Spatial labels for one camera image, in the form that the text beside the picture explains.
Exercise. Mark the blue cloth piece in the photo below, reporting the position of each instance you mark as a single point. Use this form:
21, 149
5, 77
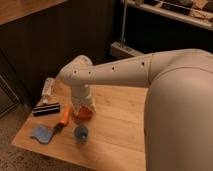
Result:
42, 134

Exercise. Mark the black rectangular brush block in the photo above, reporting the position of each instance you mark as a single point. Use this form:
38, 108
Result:
46, 109

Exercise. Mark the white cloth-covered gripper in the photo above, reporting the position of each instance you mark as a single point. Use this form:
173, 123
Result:
81, 96

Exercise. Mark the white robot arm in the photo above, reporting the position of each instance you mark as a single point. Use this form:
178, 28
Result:
178, 111

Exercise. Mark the blue transparent cup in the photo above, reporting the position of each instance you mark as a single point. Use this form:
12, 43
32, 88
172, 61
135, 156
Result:
81, 133

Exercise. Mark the grey metal rail beam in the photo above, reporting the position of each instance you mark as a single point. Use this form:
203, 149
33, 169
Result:
121, 51

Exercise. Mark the upper metal shelf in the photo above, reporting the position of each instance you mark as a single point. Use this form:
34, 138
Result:
195, 17

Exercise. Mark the vertical metal pole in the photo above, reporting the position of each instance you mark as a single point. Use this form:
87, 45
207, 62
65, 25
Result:
124, 23

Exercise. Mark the orange handled black tool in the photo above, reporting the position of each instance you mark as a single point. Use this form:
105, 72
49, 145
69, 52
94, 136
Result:
64, 120

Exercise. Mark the orange ceramic bowl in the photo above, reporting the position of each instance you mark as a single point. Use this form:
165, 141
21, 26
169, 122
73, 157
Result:
84, 113

